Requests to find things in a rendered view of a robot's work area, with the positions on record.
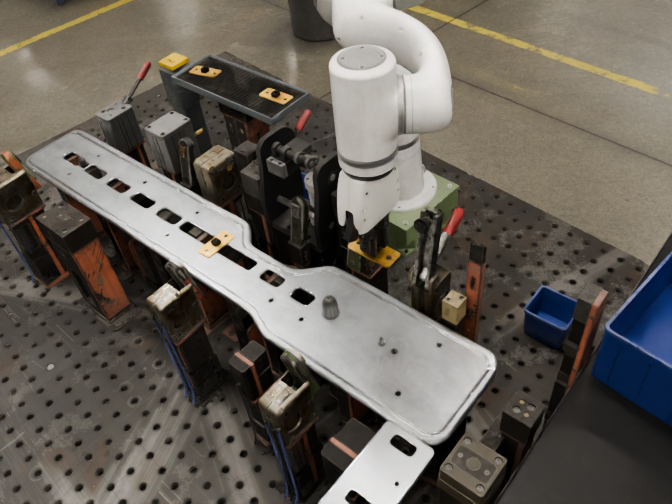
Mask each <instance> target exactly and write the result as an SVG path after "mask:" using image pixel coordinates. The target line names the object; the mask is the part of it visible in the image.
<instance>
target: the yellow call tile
mask: <svg viewBox="0 0 672 504"><path fill-rule="evenodd" d="M187 62H189V59H188V58H187V57H185V56H182V55H180V54H177V53H173V54H171V55H169V56H167V57H166V58H164V59H162V60H160V61H159V62H158V63H159V65H160V66H162V67H165V68H167V69H170V70H172V71H173V70H175V69H177V68H179V67H180V66H182V65H184V64H185V63H187Z"/></svg>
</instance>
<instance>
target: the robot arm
mask: <svg viewBox="0 0 672 504"><path fill-rule="evenodd" d="M313 1H314V6H315V7H316V9H317V11H318V13H319V14H320V16H321V17H322V18H323V19H324V20H325V21H326V22H327V23H328V24H329V25H331V26H332V27H333V33H334V36H335V39H336V41H337V42H338V44H339V45H340V46H341V47H343V48H344V49H342V50H340V51H339V52H337V53H336V54H335V55H334V56H333V57H332V58H331V60H330V62H329V74H330V84H331V94H332V104H333V113H334V123H335V133H336V143H337V153H338V162H339V165H340V167H341V168H342V170H341V172H340V174H339V179H338V189H337V210H338V221H339V224H340V225H342V226H344V225H345V224H346V223H347V225H346V231H345V236H344V239H345V240H346V241H348V242H350V243H352V242H354V241H356V240H358V239H359V244H360V250H361V251H362V252H364V253H365V254H368V255H370V256H372V257H376V256H377V254H378V253H377V243H378V244H380V245H381V247H382V248H385V247H386V246H387V231H386V229H385V228H386V227H387V226H388V224H389V214H390V212H408V211H413V210H416V209H418V208H421V207H423V206H424V205H426V204H427V203H429V202H430V201H431V200H432V199H433V197H434V196H435V193H436V190H437V184H436V179H435V177H434V176H433V175H432V174H431V173H430V172H429V171H428V170H426V168H425V166H424V165H423V164H422V156H421V145H420V134H422V133H432V132H437V131H440V130H443V129H444V128H446V127H447V126H448V125H449V123H450V121H451V119H452V116H453V113H454V112H453V107H454V100H453V88H452V81H451V74H450V68H449V64H448V60H447V57H446V54H445V51H444V49H443V47H442V45H441V43H440V42H439V40H438V39H437V37H436V36H435V35H434V34H433V33H432V32H431V31H430V29H428V28H427V27H426V26H425V25H424V24H422V23H421V22H420V21H418V20H416V19H415V18H413V17H411V16H409V15H407V14H405V13H403V12H401V11H399V10H402V9H407V8H411V7H415V6H418V5H420V4H422V3H424V2H425V1H427V0H313Z"/></svg>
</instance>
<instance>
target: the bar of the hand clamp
mask: <svg viewBox="0 0 672 504"><path fill-rule="evenodd" d="M443 215H444V213H443V212H442V210H441V209H435V208H432V207H430V206H428V205H427V206H426V207H424V208H423V209H422V210H421V213H420V218H418V219H416V220H415V221H414V228H415V230H416V231H417V232H418V239H417V248H416V257H415V266H414V274H413V283H414V284H416V283H417V282H419V281H420V279H419V277H418V275H419V273H420V272H422V270H423V266H424V267H426V268H427V274H426V281H425V289H426V290H428V283H429V280H430V279H431V277H432V276H433V275H434V274H435V272H436V264H437V257H438V250H439V243H440V236H441V229H442V222H443Z"/></svg>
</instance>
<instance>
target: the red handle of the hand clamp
mask: <svg viewBox="0 0 672 504"><path fill-rule="evenodd" d="M463 211H464V210H463V209H461V208H458V209H454V211H453V213H452V215H451V217H450V218H449V220H448V222H447V224H446V226H445V228H444V229H443V233H442V235H441V237H440V243H439V250H438V257H437V262H438V260H439V258H440V256H441V254H442V253H443V251H444V249H445V247H446V245H447V244H448V242H449V240H450V238H451V236H452V237H453V235H454V233H455V231H456V229H457V228H458V226H459V224H460V222H461V220H462V219H463V217H464V215H465V213H464V212H463ZM426 274H427V268H426V267H424V268H423V270H422V272H420V273H419V275H418V277H419V279H420V280H422V281H424V282H425V281H426Z"/></svg>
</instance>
